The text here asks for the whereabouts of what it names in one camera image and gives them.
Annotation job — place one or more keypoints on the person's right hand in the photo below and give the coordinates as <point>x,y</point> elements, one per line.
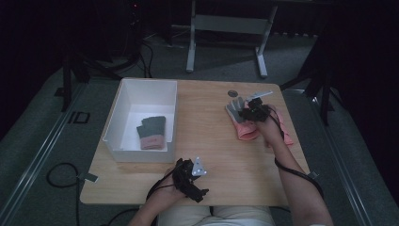
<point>269,132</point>

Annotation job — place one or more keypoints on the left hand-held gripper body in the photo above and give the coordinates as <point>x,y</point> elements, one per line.
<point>188,179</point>

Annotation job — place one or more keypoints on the pink glove with grey palm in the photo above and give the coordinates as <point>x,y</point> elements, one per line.
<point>238,128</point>

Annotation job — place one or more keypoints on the black stand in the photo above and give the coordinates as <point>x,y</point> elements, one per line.
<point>324,88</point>
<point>67,78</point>

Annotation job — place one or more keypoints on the grey tag on table edge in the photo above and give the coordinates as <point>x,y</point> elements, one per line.
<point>89,177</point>
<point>313,174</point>

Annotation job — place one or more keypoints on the person's left hand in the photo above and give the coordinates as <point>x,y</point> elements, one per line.
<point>169,191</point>

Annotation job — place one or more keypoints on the dark device with red light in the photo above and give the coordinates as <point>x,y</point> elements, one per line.
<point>135,19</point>

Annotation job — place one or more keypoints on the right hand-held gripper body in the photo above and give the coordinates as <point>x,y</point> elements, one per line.
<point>258,108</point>

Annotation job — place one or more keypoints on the dark round table grommet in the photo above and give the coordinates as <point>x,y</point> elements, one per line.
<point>232,93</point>

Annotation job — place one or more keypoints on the pink glove with red print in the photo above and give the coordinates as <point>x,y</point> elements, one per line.
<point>286,133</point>

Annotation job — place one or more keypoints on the metal floor rail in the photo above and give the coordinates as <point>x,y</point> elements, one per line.
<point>37,157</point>
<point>351,194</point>

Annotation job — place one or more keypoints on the white box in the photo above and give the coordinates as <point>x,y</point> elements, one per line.
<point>150,94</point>

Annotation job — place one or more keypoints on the person's legs in light trousers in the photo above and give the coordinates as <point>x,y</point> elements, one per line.
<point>216,216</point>

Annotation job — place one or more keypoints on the grey metal desk frame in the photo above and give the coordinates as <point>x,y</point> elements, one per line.
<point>230,24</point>

